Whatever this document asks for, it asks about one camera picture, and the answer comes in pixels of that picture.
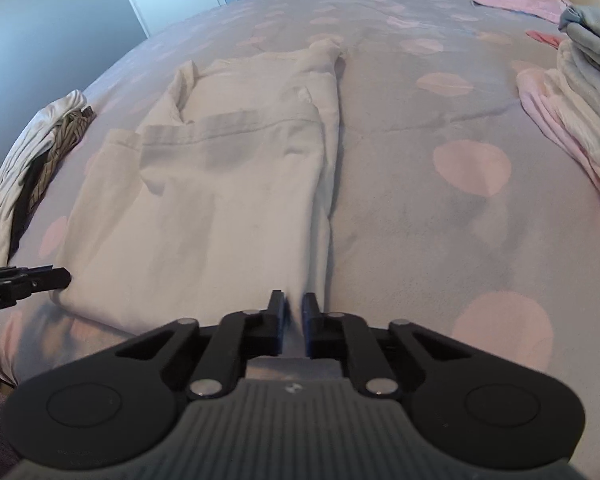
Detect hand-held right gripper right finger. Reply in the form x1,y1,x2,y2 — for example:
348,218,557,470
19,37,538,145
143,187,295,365
301,291,473,400

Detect white and striped clothes pile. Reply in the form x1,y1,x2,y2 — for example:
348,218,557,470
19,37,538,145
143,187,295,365
0,89,90,267

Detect brown striped garment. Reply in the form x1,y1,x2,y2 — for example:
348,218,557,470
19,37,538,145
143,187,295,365
27,104,95,211

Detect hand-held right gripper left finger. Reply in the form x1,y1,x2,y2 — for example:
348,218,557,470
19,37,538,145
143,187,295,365
115,289,287,401

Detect cream white pants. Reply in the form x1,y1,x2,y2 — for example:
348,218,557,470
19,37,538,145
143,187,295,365
50,35,348,356

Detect pink folded garment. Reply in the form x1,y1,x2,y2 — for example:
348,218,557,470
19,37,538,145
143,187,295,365
516,67,600,242

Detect white folded garment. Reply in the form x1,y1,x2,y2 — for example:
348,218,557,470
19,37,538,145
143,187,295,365
554,40,600,183

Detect grey folded garment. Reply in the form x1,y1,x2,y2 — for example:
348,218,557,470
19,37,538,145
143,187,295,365
558,4,600,68

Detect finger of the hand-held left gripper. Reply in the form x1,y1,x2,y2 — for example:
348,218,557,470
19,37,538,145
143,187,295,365
0,265,54,282
26,268,72,293

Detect small pink cloth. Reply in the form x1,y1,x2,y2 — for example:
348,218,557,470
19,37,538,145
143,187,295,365
525,30,565,50

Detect grey bed sheet, pink dots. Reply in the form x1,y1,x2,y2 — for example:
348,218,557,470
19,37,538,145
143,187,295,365
0,0,600,386

